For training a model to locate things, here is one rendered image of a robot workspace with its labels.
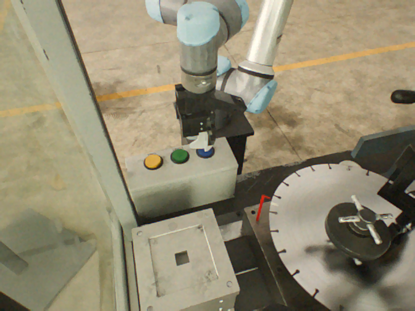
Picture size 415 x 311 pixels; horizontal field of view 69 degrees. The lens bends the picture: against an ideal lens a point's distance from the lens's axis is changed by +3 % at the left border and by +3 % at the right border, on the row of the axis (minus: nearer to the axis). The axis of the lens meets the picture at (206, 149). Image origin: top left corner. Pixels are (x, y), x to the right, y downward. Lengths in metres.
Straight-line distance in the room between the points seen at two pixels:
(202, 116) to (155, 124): 1.58
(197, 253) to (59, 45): 0.44
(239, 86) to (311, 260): 0.54
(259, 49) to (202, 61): 0.37
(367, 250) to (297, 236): 0.12
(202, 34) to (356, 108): 2.14
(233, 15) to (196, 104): 0.19
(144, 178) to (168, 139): 1.36
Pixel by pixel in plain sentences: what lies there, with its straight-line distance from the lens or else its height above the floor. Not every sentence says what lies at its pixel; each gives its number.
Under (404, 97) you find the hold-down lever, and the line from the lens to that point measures 0.51.
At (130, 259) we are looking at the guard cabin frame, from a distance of 0.76.
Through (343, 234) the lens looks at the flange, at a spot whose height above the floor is 0.96.
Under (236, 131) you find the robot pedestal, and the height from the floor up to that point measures 0.75.
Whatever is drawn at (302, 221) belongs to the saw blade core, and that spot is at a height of 0.95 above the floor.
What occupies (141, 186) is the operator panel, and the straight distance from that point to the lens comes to 0.73.
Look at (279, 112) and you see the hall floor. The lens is 2.35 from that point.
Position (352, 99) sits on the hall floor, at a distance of 2.68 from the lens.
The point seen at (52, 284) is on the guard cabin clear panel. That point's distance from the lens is 0.33.
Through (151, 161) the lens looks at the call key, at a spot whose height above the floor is 0.91.
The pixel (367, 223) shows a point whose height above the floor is 1.00.
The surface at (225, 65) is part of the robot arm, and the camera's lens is 0.95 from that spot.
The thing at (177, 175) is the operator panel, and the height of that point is 0.90.
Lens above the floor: 1.48
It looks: 47 degrees down
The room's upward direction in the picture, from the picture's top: straight up
